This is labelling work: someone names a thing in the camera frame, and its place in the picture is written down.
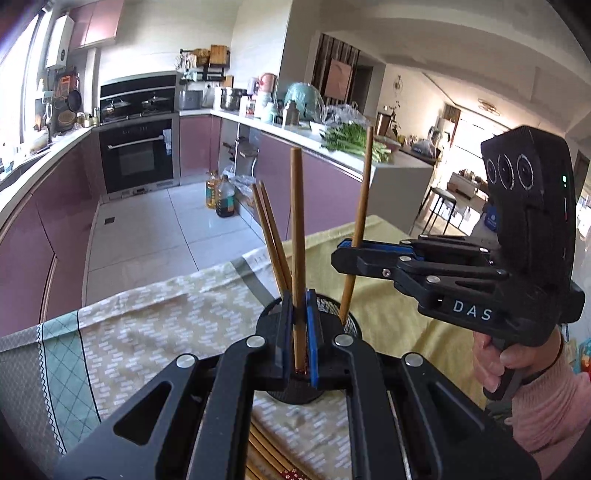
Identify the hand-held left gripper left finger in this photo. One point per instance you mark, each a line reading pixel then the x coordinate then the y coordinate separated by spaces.
pixel 288 325

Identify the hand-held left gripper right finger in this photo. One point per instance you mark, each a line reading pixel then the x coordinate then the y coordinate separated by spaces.
pixel 314 332

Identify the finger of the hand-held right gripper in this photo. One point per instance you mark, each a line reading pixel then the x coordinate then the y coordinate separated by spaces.
pixel 374 247
pixel 364 264

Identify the black mesh utensil holder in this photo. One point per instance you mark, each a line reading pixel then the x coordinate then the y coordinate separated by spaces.
pixel 333 314

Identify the wooden chopstick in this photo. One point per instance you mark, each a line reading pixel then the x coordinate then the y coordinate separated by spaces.
pixel 265 221
pixel 364 184
pixel 272 217
pixel 297 207

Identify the person's right forearm pink sleeve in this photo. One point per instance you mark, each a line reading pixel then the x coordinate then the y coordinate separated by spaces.
pixel 554 406

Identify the person's right hand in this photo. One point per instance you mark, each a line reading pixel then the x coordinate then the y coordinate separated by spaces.
pixel 487 364

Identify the yellow cloth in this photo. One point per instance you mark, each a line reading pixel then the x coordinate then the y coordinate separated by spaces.
pixel 392 346

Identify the black stool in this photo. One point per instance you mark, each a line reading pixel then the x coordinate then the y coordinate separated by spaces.
pixel 438 196

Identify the green leafy vegetables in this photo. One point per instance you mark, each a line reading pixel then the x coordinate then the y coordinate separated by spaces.
pixel 351 143

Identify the round ceiling lamp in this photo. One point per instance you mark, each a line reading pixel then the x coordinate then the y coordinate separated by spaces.
pixel 488 105

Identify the pile of wooden chopsticks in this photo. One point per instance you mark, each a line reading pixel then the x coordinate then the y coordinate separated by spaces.
pixel 268 457

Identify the clear plastic bag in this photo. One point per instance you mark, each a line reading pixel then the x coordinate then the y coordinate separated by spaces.
pixel 344 113

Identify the oil bottles on floor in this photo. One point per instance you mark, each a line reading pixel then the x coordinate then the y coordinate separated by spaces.
pixel 225 198

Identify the green beige patterned tablecloth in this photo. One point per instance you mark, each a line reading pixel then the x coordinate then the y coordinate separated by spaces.
pixel 138 332

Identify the teal food cover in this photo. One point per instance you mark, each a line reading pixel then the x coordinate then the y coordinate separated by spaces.
pixel 302 99

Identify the pink kettle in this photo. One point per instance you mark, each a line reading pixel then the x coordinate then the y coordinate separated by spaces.
pixel 268 82

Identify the steel stock pot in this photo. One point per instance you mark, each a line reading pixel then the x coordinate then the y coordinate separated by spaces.
pixel 231 99

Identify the black built-in oven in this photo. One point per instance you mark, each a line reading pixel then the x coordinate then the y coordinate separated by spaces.
pixel 136 152

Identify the grey countertop appliance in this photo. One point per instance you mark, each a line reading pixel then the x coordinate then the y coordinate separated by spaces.
pixel 190 100

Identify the pink lower cabinets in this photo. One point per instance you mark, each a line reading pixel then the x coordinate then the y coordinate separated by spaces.
pixel 46 240

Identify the pink cabinets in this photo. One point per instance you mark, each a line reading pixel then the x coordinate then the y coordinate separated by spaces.
pixel 97 23
pixel 46 240

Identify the black range hood stove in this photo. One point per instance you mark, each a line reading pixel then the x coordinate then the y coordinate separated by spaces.
pixel 138 90

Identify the hanging pans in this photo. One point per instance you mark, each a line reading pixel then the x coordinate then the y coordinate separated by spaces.
pixel 69 99

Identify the pink upper cabinets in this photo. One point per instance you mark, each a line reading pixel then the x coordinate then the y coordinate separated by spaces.
pixel 97 23

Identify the kitchen window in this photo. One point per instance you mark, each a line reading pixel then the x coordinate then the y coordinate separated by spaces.
pixel 23 83

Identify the white water heater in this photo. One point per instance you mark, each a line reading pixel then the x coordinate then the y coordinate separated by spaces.
pixel 57 41

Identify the wall clock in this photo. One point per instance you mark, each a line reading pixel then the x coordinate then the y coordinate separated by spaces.
pixel 399 84

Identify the black wall shelf rack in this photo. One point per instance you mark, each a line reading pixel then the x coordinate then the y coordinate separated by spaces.
pixel 205 69

